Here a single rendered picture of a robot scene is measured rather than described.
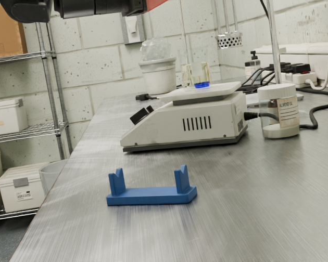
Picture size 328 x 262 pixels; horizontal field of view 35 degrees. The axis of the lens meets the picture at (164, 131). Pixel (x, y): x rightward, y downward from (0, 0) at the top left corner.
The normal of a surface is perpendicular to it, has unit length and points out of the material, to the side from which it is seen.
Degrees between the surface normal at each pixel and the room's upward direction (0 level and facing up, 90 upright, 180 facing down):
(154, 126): 90
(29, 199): 92
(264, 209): 0
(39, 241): 0
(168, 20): 90
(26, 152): 90
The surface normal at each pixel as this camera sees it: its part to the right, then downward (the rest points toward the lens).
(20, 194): 0.10, 0.15
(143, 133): -0.29, 0.19
